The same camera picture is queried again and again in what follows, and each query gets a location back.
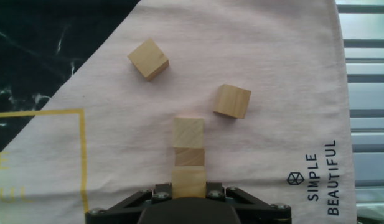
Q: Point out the marble and pink tablecloth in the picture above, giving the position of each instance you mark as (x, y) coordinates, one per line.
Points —
(241, 93)

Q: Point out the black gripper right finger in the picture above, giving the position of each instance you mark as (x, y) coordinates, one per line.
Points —
(260, 208)

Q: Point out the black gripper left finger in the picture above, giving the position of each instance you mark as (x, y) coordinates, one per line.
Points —
(117, 208)

